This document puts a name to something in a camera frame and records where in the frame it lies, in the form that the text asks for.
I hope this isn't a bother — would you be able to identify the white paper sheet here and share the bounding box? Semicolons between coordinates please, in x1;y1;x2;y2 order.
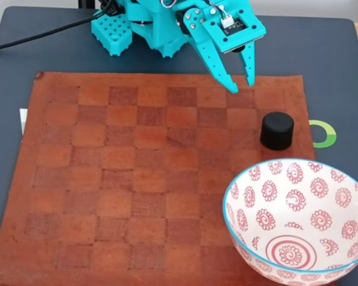
19;108;29;135

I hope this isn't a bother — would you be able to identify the black power cable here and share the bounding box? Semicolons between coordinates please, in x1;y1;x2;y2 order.
0;8;122;54

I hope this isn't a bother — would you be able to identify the green ring sticker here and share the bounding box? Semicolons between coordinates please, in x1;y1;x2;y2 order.
308;119;337;149

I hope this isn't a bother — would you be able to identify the brown leather chessboard mat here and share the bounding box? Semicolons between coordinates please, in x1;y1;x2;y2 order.
0;71;317;286

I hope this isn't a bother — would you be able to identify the white bowl red flower pattern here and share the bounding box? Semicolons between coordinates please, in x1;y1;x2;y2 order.
223;159;358;286

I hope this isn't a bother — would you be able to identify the black cylinder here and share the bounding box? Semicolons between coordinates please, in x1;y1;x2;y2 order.
260;112;295;151

